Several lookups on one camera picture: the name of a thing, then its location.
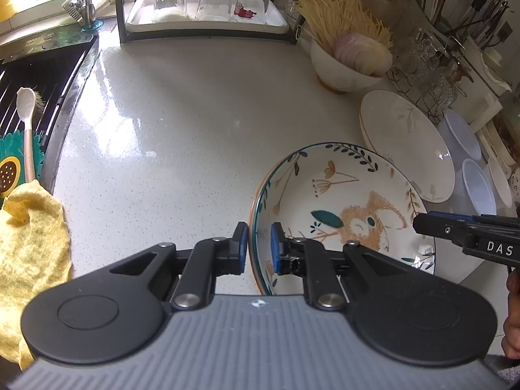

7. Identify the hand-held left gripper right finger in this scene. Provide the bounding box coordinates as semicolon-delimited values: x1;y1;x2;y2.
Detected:
270;222;409;312

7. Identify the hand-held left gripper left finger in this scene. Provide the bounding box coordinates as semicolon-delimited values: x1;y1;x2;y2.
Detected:
101;222;249;313

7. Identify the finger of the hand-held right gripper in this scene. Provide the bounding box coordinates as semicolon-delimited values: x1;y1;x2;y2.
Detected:
413;211;479;249

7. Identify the floral patterned ceramic bowl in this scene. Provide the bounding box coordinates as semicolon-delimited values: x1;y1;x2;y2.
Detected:
248;142;438;296

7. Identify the person's right hand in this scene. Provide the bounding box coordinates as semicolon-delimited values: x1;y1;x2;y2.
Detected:
503;270;520;360

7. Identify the translucent white plastic bowl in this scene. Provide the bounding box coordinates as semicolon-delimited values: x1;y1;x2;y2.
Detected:
444;109;483;162
460;158;497;214

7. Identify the small white bowl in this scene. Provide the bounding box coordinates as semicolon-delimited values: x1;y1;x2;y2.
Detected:
487;158;514;209

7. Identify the white leaf print plate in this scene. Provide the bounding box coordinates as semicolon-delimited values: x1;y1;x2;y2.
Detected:
358;106;397;164
359;89;456;204

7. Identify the white cooking pot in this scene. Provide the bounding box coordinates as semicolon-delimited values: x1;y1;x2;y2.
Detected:
463;34;513;124

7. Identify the group of clear glass cups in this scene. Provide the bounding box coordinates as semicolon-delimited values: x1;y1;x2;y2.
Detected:
390;6;461;106

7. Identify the white bowl with brown foot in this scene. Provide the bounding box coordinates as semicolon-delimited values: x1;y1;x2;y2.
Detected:
311;41;393;94

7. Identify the peeled onion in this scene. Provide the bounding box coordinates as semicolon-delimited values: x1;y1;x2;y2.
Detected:
334;34;393;76

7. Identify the yellow dish cloth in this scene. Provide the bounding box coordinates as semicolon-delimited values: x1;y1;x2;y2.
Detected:
0;179;74;371

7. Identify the row of hanging kitchen utensils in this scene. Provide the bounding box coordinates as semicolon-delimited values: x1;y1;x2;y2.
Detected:
447;0;513;49

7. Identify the white plastic tray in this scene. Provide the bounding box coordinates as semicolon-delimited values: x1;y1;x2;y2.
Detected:
125;0;290;35

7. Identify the bundle of dried noodles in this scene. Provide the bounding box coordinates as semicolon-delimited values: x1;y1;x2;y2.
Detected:
296;0;395;51

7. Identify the teal sunflower mat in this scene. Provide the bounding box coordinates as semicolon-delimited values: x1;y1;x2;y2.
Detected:
0;130;46;201

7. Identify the black sink drain rack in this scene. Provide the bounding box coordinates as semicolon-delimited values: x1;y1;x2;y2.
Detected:
0;34;100;143

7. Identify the black metal shelf rack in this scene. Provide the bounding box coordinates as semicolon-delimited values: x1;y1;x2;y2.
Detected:
114;0;331;45

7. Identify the metal faucet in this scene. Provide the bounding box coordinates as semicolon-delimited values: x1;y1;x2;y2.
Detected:
62;0;102;33

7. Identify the round wire cup rack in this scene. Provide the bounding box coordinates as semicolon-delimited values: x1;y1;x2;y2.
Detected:
386;65;461;119

